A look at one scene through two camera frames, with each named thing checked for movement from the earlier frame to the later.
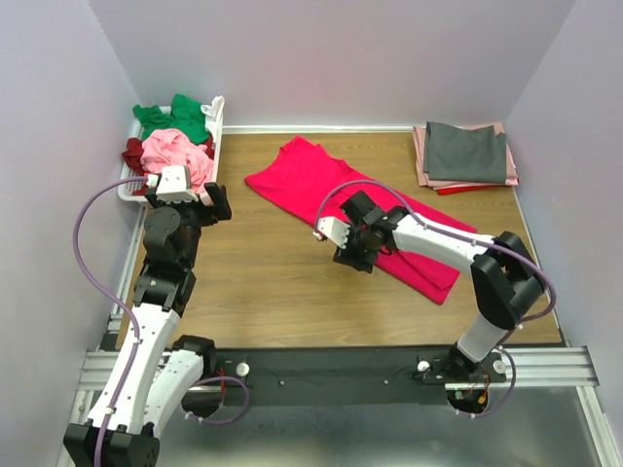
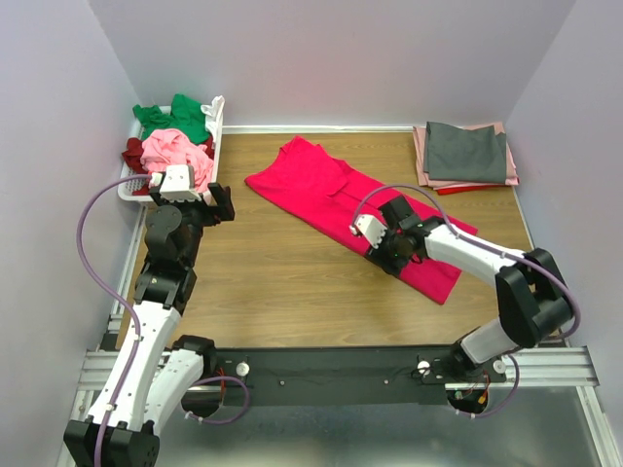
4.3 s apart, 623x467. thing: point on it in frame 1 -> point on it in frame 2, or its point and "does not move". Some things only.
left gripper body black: x=194 y=214 does not move
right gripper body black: x=359 y=248 -> x=391 y=251
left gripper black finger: x=218 y=196 does not move
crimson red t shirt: x=306 y=176 does not move
